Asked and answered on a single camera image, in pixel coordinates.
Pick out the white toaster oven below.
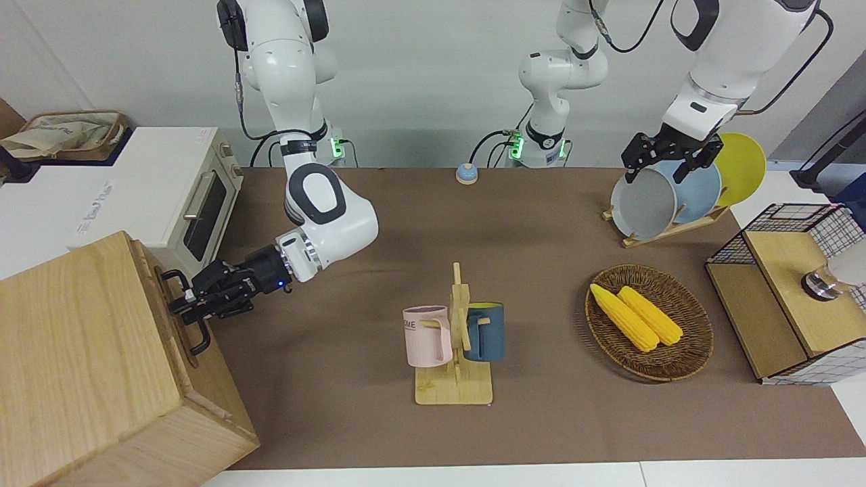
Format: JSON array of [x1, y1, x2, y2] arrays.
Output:
[[66, 126, 244, 292]]

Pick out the wire and wood shelf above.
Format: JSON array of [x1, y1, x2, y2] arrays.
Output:
[[705, 203, 866, 386]]

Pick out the dark blue mug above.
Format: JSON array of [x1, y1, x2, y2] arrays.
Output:
[[463, 302, 505, 363]]

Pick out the long black left arm cable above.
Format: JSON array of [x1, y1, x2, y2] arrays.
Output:
[[736, 8, 834, 116]]

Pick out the pink mug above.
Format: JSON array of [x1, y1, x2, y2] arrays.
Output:
[[403, 306, 454, 368]]

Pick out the light blue plate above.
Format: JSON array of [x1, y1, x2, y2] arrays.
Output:
[[660, 160, 723, 224]]

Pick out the wooden plate rack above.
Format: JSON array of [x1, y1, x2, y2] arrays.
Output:
[[602, 205, 730, 249]]

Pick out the beige cloth bag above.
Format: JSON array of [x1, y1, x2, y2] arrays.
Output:
[[0, 114, 122, 160]]

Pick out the black metal drawer handle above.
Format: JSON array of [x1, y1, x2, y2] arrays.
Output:
[[154, 269, 212, 357]]

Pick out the yellow plate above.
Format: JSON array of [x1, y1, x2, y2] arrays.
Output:
[[714, 133, 767, 208]]

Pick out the yellow corn cob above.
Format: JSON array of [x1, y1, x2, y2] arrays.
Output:
[[589, 283, 660, 352], [617, 285, 684, 347]]

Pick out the grey plate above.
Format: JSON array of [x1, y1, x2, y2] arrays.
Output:
[[610, 167, 679, 241]]

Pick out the black tripod stand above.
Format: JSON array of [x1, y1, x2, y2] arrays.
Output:
[[790, 112, 866, 190]]

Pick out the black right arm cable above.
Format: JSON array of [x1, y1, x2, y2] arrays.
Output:
[[233, 34, 312, 143]]

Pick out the brown wicker basket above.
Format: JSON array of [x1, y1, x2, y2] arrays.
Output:
[[585, 264, 714, 383]]

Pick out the black base power cable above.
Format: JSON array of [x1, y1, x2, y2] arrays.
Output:
[[470, 129, 518, 168]]

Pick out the light wooden drawer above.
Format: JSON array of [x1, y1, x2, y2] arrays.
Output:
[[127, 233, 234, 423]]

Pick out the light wooden drawer cabinet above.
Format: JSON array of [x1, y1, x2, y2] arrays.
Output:
[[0, 231, 260, 487]]

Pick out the short black left arm cable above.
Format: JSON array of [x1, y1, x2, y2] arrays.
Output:
[[589, 0, 667, 53]]

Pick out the brown cardboard tray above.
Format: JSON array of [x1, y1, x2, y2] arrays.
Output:
[[20, 110, 131, 163]]

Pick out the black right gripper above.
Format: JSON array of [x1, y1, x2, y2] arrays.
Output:
[[169, 245, 293, 324]]

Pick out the brown table mat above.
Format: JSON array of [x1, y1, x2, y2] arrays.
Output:
[[196, 167, 866, 471]]

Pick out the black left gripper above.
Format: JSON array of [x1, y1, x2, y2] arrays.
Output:
[[622, 129, 722, 184]]

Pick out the wooden mug tree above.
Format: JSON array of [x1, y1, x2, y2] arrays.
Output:
[[414, 262, 493, 407]]

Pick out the clear glass jar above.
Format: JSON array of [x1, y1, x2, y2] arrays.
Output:
[[801, 240, 866, 300]]

